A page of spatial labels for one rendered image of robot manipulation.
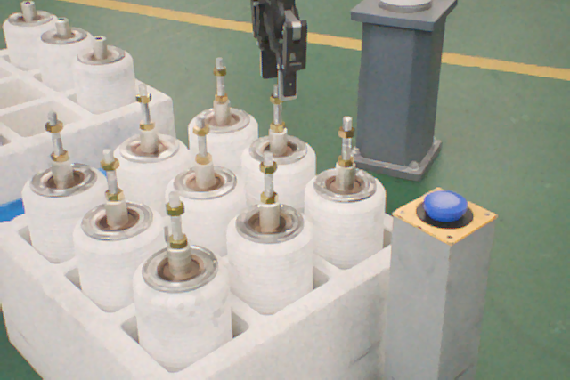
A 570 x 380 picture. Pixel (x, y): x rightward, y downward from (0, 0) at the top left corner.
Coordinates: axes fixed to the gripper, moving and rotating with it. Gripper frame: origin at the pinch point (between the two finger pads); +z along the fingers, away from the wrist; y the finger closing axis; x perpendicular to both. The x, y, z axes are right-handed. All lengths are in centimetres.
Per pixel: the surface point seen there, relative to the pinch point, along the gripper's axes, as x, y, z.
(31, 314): 32.5, -3.5, 24.3
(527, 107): -70, 43, 35
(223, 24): -24, 118, 35
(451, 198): -7.7, -28.5, 2.3
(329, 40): -46, 96, 35
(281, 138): 0.0, -0.9, 7.9
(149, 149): 15.7, 5.3, 9.6
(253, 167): 4.2, -2.0, 10.7
